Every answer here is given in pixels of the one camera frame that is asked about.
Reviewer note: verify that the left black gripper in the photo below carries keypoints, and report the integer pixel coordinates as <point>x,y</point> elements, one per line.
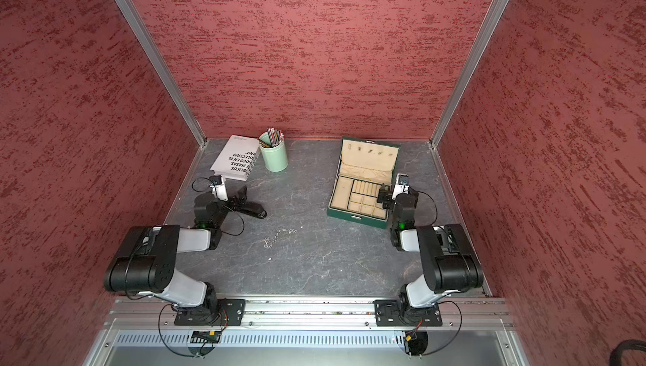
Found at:
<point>235,204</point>

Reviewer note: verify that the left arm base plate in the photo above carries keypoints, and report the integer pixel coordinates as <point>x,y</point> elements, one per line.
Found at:
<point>223,312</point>

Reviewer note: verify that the black stapler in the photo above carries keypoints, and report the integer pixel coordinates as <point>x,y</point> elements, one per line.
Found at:
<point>252,209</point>

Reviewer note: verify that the aluminium corner post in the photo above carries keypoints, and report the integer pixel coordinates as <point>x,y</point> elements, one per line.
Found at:
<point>477,50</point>
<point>138,27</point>

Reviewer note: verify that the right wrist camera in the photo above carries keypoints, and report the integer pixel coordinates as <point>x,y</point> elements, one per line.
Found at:
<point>402,185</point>

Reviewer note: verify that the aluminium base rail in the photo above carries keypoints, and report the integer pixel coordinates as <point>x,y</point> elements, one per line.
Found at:
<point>312,313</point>

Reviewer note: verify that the coloured pencils bundle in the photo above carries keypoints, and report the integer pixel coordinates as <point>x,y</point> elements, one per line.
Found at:
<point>275,136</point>

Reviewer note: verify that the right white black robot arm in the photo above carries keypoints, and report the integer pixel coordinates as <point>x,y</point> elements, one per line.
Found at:
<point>449,264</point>

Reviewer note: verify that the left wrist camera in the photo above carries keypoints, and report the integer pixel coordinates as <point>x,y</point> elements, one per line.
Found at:
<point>218,187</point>

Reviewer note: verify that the mint green pencil cup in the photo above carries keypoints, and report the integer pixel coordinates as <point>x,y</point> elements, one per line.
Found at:
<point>275,158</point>

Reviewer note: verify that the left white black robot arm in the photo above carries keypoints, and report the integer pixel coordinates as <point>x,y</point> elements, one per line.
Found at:
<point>145,262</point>

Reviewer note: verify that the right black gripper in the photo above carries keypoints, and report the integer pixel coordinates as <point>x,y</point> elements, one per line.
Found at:
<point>386,198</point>

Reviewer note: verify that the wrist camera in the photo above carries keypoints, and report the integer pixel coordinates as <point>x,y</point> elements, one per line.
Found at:
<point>218,187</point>
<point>402,185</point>

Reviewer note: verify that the green jewelry box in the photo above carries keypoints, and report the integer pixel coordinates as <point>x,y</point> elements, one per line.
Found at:
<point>363,166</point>

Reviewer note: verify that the left aluminium corner post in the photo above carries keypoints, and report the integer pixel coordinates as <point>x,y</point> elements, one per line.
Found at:
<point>138,27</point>

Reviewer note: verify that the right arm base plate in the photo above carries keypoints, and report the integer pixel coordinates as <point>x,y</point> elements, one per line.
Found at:
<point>390,313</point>

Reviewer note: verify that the right aluminium corner post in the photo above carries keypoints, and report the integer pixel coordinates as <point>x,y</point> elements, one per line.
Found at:
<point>477,50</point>

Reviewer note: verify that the white book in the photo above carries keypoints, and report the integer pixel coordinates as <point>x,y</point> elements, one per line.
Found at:
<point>237,158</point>

